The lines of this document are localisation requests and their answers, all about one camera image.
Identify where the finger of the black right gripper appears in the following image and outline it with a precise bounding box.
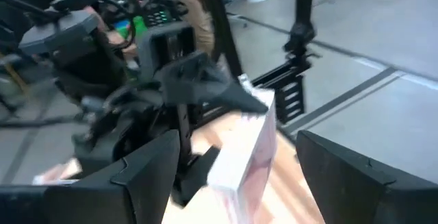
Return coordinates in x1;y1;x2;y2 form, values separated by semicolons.
153;51;270;115
170;145;220;208

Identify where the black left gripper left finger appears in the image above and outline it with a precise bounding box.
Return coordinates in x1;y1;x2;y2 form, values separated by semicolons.
0;129;181;224

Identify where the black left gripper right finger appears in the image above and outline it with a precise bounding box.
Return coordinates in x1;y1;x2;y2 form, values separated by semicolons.
296;129;438;224

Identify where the pink boxed card deck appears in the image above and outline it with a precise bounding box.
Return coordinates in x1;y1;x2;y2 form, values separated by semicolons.
206;74;277;224

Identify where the person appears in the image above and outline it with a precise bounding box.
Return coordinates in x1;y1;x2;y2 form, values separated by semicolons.
150;0;216;58

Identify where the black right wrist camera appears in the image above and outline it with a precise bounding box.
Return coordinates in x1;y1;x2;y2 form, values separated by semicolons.
18;10;101;59

